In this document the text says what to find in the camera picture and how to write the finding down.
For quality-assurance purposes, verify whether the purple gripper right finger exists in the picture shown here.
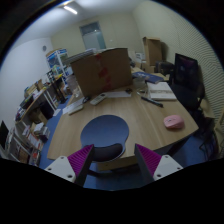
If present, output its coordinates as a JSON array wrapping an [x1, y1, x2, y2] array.
[[134, 143, 184, 185]]

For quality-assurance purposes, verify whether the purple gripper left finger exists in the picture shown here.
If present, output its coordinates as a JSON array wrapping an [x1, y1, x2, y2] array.
[[44, 143, 95, 187]]

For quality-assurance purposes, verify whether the dark blue mouse pad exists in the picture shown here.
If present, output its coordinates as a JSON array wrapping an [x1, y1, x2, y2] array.
[[80, 115, 129, 162]]

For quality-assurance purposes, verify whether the pink computer mouse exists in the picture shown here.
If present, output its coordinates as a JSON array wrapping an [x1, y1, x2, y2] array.
[[163, 115, 184, 129]]

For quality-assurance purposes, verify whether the black computer monitor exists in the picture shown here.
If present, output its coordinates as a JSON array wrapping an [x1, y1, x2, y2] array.
[[174, 54, 199, 90]]

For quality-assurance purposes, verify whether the white keyboard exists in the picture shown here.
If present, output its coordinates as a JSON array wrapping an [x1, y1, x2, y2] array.
[[63, 97, 84, 115]]

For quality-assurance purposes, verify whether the black pen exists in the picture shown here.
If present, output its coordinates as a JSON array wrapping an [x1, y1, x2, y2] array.
[[141, 96, 163, 108]]

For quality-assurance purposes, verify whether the white remote control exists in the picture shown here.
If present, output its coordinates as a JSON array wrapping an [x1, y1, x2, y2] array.
[[90, 93, 107, 106]]

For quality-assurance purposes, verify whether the wooden shelf with clutter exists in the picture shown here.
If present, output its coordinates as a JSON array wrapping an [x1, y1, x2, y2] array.
[[7, 77, 64, 166]]

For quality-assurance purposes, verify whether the open white notebook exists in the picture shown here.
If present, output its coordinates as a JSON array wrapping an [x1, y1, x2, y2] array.
[[147, 82, 176, 100]]

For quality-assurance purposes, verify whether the white paper sheet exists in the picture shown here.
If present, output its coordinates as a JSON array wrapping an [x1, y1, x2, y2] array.
[[105, 91, 131, 98]]

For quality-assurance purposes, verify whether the black office chair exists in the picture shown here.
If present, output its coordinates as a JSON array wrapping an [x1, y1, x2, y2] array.
[[171, 77, 213, 153]]

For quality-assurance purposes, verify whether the blue book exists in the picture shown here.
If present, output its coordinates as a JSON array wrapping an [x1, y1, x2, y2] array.
[[132, 72, 163, 84]]

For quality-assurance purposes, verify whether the large brown cardboard box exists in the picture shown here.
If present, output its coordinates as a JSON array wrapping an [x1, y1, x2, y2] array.
[[71, 48, 132, 96]]

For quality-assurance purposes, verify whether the blue white poster board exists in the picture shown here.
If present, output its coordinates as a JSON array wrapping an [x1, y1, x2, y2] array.
[[46, 48, 68, 68]]

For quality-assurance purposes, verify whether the tall cardboard box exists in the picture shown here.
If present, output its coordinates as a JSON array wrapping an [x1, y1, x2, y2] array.
[[143, 37, 162, 66]]

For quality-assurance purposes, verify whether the ceiling light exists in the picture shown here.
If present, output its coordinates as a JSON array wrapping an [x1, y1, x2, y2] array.
[[63, 5, 78, 15]]

